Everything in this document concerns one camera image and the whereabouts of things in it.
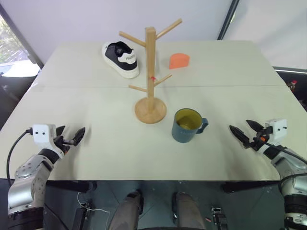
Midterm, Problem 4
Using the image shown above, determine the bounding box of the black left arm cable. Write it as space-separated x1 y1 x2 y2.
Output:
6 128 34 185

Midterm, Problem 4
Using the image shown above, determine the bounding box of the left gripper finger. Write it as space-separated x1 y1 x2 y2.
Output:
55 125 66 138
72 126 86 147

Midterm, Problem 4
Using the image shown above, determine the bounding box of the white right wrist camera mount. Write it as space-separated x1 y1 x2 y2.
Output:
258 118 288 154

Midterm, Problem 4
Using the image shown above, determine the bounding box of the thin white floor cable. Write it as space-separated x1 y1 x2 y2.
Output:
77 191 109 213

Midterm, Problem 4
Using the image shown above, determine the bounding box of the blue mug yellow inside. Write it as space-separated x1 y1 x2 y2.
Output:
171 108 209 144

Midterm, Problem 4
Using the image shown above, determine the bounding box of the orange wedge block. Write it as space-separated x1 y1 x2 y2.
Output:
168 53 190 70

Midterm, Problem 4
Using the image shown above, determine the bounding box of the black metal floor bracket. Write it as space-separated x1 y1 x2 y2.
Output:
210 206 228 227
75 203 94 230

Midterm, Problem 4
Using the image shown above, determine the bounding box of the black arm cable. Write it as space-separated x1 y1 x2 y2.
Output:
6 128 34 185
261 141 307 185

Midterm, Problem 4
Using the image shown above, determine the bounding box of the dark window frame post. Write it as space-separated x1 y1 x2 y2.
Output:
0 4 45 70
216 0 241 41

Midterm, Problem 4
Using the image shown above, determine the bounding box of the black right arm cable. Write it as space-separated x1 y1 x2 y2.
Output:
261 141 307 185

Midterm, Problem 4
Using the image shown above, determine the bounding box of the black and white sneaker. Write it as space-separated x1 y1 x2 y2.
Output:
101 41 140 79

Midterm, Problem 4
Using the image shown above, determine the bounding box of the bottle with red cap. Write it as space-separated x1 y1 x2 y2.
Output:
286 80 298 93

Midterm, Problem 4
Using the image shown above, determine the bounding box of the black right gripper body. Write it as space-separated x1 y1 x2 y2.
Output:
248 126 274 151

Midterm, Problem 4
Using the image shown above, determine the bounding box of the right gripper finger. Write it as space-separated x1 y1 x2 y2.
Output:
245 120 263 133
229 125 250 150

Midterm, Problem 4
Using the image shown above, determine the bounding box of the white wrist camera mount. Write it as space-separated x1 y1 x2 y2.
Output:
32 124 66 159
258 118 288 154

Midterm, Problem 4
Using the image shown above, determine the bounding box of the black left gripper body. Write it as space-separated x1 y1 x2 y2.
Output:
54 135 75 157

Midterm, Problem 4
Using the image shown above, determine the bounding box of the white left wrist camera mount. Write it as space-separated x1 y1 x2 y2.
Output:
32 124 66 159

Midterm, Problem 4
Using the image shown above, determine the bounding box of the wooden mug tree stand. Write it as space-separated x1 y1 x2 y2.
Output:
119 18 183 124

